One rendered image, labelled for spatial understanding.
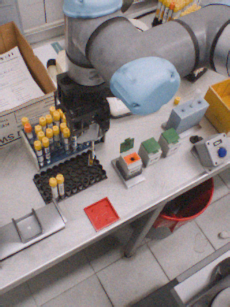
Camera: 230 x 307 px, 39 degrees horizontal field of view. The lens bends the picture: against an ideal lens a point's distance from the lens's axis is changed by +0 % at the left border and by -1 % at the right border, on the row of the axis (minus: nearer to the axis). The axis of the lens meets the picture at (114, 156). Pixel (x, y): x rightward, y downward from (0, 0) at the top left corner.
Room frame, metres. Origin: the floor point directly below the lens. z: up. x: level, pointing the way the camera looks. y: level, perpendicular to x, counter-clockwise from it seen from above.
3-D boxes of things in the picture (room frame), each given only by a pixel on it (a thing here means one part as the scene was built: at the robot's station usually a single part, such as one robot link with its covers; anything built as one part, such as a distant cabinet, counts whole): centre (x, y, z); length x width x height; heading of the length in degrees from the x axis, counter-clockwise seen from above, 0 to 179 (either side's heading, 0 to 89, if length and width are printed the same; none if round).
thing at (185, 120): (0.59, -0.18, 0.92); 0.10 x 0.07 x 0.10; 132
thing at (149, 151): (0.46, -0.09, 0.91); 0.05 x 0.04 x 0.07; 40
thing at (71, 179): (0.36, 0.10, 0.93); 0.17 x 0.09 x 0.11; 131
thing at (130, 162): (0.41, -0.04, 0.92); 0.05 x 0.04 x 0.06; 39
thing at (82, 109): (0.38, 0.07, 1.19); 0.09 x 0.08 x 0.12; 131
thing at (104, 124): (0.38, 0.04, 1.13); 0.05 x 0.02 x 0.09; 41
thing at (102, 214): (0.28, 0.00, 0.88); 0.07 x 0.07 x 0.01; 40
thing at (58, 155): (0.46, 0.14, 0.91); 0.20 x 0.10 x 0.07; 130
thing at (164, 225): (0.65, -0.26, 0.22); 0.38 x 0.37 x 0.44; 130
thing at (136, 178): (0.41, -0.04, 0.89); 0.09 x 0.05 x 0.04; 39
